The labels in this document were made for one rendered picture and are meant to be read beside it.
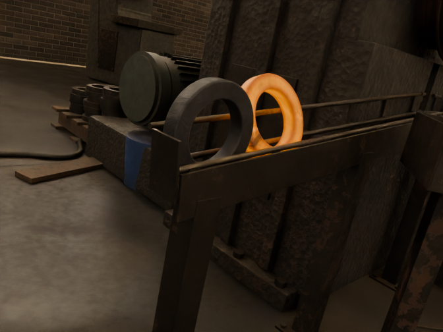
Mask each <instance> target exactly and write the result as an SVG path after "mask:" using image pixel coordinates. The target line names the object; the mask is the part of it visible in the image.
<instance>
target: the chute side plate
mask: <svg viewBox="0 0 443 332"><path fill-rule="evenodd" d="M412 123H413V122H411V123H405V124H400V125H397V126H391V127H388V128H383V129H379V130H373V131H370V132H365V133H362V134H356V135H352V136H347V137H344V138H338V139H335V140H330V141H326V142H321V143H317V144H312V145H309V146H303V147H300V148H294V149H291V150H285V151H282V152H277V153H271V154H268V155H263V156H259V157H254V158H250V159H245V160H241V161H236V162H233V163H227V164H224V165H218V166H215V167H210V168H206V169H201V170H197V171H192V172H188V173H183V174H180V176H179V192H178V201H177V217H176V222H181V221H184V220H187V219H190V218H193V217H194V214H195V210H196V203H197V201H199V200H207V199H212V198H219V197H222V201H221V207H220V209H221V208H225V207H228V206H232V205H234V204H238V203H240V202H244V201H247V200H250V199H253V198H256V197H259V196H262V195H265V194H269V193H271V192H275V191H277V190H281V189H284V188H287V187H290V186H293V185H296V184H299V183H302V182H306V181H308V180H312V179H315V178H318V177H322V176H324V175H328V174H330V173H334V172H336V171H341V170H343V169H346V168H349V167H352V166H355V165H359V164H360V162H361V158H362V156H363V153H369V152H374V154H373V157H372V160H373V159H378V158H380V157H384V156H386V155H390V154H393V153H396V152H400V151H402V150H403V149H404V147H405V143H406V141H407V137H408V135H409V131H410V129H411V125H412Z"/></svg>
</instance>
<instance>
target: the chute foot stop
mask: <svg viewBox="0 0 443 332"><path fill-rule="evenodd" d="M181 143H182V141H180V140H178V139H176V138H174V137H172V136H170V135H168V134H166V133H164V132H162V131H160V130H158V129H156V128H153V129H152V143H151V157H150V182H149V188H150V189H152V190H153V191H154V192H156V193H158V194H159V195H160V196H162V197H164V198H165V199H166V200H168V201H170V202H171V203H172V204H177V194H178V185H179V169H180V160H181Z"/></svg>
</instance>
